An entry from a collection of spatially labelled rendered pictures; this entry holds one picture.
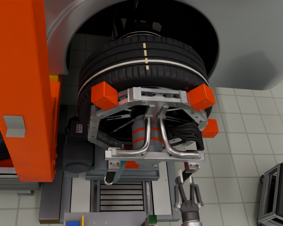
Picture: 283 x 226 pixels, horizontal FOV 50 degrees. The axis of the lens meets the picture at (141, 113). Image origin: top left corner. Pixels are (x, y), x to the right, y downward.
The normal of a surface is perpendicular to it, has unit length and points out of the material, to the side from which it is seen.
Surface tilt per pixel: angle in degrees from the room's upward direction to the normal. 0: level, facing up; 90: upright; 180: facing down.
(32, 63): 90
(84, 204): 0
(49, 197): 0
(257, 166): 0
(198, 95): 55
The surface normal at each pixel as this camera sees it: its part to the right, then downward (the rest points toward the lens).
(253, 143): 0.21, -0.52
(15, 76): 0.06, 0.85
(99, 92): -0.55, -0.40
